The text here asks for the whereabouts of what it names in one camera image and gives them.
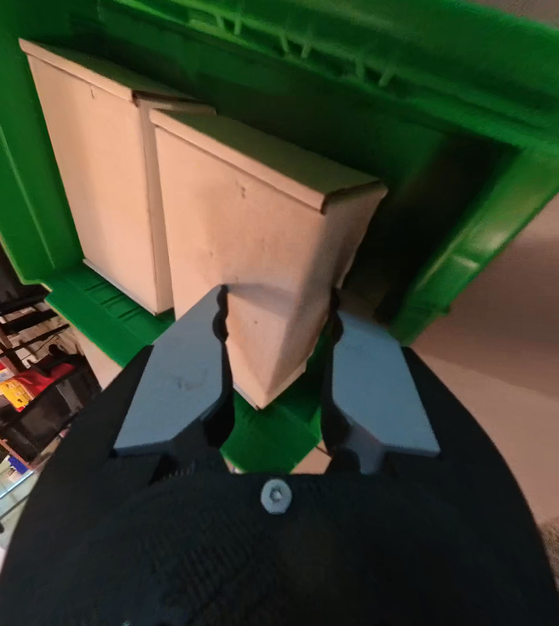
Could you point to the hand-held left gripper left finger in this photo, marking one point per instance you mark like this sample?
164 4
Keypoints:
172 391

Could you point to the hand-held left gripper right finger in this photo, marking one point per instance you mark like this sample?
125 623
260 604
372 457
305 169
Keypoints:
382 391

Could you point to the white cardboard mailer box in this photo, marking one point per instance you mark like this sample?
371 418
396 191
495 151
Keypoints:
98 171
250 244

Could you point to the green plastic bin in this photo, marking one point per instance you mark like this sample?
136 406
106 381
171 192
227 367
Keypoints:
455 98

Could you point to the yellow storage box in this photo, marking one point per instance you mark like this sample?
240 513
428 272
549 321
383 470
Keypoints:
13 393

